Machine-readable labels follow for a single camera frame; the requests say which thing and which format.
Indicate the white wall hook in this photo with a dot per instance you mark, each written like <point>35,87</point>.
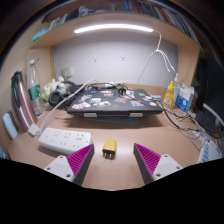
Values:
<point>123,58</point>
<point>95,59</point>

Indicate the small white block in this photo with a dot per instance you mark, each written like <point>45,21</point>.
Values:
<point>34,129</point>

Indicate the wooden shelf unit with books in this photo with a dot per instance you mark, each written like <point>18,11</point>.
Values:
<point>60,35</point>

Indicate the grey laptop stand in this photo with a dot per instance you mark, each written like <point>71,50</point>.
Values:
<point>113,119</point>

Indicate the white led light bar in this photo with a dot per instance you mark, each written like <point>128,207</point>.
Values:
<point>113,27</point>

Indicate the white pump bottle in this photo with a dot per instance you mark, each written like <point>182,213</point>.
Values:
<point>176,85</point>

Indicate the white keyboard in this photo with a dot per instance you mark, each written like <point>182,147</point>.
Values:
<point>210,151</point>

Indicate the yellow charger block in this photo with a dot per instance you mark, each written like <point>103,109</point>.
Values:
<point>109,146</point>

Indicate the clear plastic water bottle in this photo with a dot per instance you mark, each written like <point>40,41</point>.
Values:
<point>34,93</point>

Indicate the small yellow bottle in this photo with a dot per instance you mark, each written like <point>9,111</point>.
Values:
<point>169,98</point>

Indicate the white power strip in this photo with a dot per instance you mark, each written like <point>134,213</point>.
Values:
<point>63,140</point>

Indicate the black monitor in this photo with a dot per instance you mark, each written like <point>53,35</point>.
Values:
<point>211,96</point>

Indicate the blue and white box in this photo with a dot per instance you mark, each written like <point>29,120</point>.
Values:
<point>184,100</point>

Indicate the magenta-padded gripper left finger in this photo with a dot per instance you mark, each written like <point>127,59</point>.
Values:
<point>78,160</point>

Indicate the white cylindrical case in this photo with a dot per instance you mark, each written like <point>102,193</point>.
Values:
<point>10,126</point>

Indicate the green and white plush toy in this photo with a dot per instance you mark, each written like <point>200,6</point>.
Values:
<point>50,88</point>

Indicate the white wall socket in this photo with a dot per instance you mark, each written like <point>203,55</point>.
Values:
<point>68,72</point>

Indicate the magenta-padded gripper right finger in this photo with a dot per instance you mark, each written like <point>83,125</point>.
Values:
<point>148,160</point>

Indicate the pink metal thermos flask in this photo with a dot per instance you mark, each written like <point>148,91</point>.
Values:
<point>25,106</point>

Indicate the black headphones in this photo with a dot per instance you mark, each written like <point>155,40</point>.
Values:
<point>55,98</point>

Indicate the black laptop with stickers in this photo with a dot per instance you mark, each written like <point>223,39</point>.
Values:
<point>113,103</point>

